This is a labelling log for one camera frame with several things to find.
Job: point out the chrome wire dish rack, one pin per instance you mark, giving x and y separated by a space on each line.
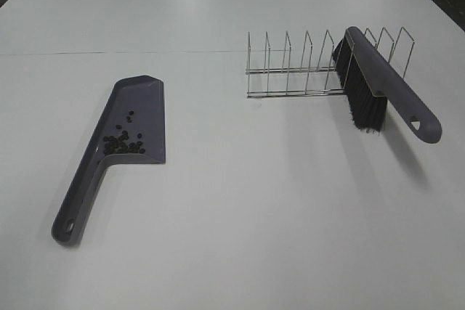
308 69

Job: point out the purple brush black bristles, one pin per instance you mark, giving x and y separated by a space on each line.
371 83

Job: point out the purple plastic dustpan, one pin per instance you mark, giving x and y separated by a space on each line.
142 93

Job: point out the pile of coffee beans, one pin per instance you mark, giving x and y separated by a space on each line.
124 135

